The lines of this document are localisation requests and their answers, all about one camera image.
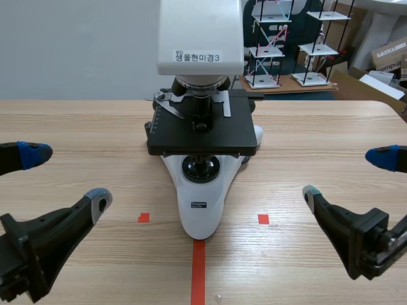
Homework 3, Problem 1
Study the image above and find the white and black microscope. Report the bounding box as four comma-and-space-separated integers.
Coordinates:
144, 0, 265, 241

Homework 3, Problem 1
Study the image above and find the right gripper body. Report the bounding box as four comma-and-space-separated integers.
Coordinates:
354, 207, 407, 281

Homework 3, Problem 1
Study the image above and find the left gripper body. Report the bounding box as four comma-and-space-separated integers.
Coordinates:
0, 213, 52, 305

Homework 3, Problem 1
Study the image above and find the large open cardboard box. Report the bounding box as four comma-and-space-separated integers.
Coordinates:
330, 65, 407, 123

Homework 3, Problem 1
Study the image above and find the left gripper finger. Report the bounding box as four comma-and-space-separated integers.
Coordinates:
0, 140, 54, 177
29, 187, 114, 292

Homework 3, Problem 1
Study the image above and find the white wash basin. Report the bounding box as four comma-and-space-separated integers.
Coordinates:
359, 0, 407, 69

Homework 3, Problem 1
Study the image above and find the brown cardboard box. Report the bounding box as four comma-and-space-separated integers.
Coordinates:
369, 39, 407, 76

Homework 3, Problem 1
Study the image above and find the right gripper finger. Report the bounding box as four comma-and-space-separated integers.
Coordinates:
364, 144, 407, 174
301, 184, 364, 281

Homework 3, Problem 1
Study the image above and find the white tiered rod tower model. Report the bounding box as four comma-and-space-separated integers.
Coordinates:
291, 0, 352, 88
244, 0, 293, 90

